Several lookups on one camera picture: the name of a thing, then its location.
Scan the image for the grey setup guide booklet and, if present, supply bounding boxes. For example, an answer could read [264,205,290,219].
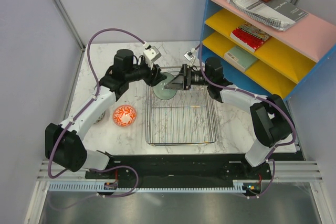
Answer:
[240,0,308,31]

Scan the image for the light green book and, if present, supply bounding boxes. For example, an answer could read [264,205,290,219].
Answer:
[224,46,258,72]

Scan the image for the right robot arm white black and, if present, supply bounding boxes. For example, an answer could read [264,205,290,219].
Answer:
[164,57,296,179]

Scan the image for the spiral bound notebook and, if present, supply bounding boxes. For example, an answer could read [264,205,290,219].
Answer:
[226,0,295,31]

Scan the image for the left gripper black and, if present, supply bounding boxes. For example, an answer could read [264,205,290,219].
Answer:
[126,58,167,87]

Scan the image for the metal wire dish rack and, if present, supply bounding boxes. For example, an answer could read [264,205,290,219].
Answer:
[145,86,219,146]

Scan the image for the light blue cable duct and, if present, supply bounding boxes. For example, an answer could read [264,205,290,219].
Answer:
[48,180,261,194]

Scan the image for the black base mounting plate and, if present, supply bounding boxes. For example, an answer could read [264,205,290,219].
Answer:
[54,152,307,188]

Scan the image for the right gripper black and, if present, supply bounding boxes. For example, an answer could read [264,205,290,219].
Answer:
[165,64,212,91]

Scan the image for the purple cable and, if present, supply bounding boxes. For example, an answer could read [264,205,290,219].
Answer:
[190,44,298,200]
[47,28,148,210]

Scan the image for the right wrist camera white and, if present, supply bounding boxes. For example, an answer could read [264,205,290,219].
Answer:
[184,48,196,67]

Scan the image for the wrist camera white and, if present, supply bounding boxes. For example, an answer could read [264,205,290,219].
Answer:
[184,48,196,67]
[143,46,161,68]

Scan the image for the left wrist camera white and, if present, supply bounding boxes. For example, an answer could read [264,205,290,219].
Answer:
[143,46,161,68]

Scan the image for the orange patterned glass bowl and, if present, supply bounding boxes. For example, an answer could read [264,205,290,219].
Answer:
[113,105,137,127]

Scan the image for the colourful wooden shelf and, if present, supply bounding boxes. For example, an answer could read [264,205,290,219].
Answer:
[201,0,335,100]

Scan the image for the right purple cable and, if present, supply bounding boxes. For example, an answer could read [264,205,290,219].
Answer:
[190,44,298,200]

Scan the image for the green glass bowl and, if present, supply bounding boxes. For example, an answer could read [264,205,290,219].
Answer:
[153,72,177,100]

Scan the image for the red patterned book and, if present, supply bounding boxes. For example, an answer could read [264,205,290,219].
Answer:
[230,22,271,52]

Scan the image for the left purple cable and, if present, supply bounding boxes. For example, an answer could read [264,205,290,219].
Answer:
[47,28,148,210]

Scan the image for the grey patterned bowl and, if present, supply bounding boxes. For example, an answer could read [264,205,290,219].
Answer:
[94,112,106,124]

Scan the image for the aluminium frame rail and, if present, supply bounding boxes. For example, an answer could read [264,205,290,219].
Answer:
[36,161,323,183]

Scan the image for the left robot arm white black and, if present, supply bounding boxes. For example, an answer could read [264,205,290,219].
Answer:
[45,47,166,178]

